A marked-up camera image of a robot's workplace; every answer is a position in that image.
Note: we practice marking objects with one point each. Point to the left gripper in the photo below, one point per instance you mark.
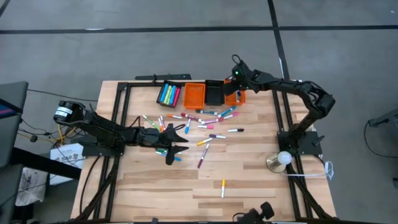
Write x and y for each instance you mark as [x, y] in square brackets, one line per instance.
[152, 137]

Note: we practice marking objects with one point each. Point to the magenta white marker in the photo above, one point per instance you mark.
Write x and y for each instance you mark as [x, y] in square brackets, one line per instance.
[213, 120]

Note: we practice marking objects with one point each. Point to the black cap white marker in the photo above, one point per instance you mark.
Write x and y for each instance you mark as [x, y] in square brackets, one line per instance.
[236, 130]

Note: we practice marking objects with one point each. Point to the pink slim marker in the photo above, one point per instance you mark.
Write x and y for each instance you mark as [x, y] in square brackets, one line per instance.
[231, 115]

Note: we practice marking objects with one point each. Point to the dark tip white marker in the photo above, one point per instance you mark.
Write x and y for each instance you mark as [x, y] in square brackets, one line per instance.
[237, 97]

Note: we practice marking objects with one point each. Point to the light green cap marker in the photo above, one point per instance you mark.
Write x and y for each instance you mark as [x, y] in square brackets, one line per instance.
[151, 122]

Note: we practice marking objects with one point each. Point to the black frame clamp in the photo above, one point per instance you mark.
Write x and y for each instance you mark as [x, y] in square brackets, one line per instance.
[154, 80]

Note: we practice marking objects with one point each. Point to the orange plastic mesh basket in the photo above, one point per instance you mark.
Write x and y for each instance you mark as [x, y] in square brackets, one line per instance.
[194, 96]
[231, 101]

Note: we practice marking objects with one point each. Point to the black camera device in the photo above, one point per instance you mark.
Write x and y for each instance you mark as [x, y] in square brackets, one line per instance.
[253, 215]

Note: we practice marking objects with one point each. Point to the black plastic mesh basket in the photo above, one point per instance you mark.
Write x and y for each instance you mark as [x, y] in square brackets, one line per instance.
[214, 92]
[171, 81]

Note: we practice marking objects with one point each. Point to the blue cap white marker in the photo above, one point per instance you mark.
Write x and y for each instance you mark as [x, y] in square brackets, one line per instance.
[187, 127]

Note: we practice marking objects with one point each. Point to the green whiteboard marker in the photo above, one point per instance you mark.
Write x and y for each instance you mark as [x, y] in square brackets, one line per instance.
[161, 151]

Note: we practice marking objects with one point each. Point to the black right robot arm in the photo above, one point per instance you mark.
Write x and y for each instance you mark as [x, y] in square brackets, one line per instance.
[289, 85]

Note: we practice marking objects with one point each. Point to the blue white slim marker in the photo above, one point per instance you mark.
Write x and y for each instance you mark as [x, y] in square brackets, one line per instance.
[178, 159]

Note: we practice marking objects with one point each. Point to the black tripod leg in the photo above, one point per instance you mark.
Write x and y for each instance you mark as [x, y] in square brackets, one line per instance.
[385, 119]

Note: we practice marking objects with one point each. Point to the dark red marker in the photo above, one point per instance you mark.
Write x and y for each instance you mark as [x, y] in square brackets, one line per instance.
[190, 117]

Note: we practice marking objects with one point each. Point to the yellow cap white marker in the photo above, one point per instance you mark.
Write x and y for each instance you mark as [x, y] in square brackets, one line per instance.
[203, 142]
[223, 188]

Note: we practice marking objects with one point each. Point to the pink cap white marker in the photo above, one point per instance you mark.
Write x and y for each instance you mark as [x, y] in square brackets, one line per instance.
[206, 127]

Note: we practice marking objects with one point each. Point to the plum cap long marker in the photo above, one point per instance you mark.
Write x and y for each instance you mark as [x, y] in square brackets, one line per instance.
[202, 156]

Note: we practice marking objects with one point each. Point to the dark grey desk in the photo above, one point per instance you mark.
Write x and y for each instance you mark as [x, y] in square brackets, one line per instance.
[12, 124]

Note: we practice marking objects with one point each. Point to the black metal bar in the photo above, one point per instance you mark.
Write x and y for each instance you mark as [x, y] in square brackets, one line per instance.
[46, 163]

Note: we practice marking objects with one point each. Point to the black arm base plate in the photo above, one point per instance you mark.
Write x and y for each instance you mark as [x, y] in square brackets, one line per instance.
[102, 151]
[311, 141]

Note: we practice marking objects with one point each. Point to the orange cap white marker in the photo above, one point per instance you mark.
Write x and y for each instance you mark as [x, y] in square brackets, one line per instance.
[174, 116]

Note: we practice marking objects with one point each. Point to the dark teal cap marker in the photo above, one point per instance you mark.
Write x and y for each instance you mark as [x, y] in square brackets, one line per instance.
[206, 112]

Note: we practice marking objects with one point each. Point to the purple cap white marker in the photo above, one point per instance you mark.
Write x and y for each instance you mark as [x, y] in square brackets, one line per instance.
[216, 136]

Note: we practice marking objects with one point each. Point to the pink highlighter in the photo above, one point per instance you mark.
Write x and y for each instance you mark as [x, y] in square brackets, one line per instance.
[176, 98]

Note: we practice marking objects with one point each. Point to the green highlighter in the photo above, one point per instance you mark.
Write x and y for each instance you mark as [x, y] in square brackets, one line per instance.
[168, 95]

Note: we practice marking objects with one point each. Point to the turquoise white marker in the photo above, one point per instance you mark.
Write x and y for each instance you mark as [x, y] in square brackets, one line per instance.
[227, 111]

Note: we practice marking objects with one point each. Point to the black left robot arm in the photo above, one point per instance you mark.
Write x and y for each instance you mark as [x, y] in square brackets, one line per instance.
[102, 130]

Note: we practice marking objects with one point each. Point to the black power strip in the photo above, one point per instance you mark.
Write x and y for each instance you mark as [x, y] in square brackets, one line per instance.
[174, 76]

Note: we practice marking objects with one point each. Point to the white crumpled paper bag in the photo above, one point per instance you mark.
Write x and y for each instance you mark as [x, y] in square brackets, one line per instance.
[31, 186]

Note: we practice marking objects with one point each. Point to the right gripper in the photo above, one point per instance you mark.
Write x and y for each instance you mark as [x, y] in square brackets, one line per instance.
[241, 74]

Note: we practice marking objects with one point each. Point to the white bulb on brass base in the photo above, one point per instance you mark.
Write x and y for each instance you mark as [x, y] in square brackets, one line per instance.
[284, 157]

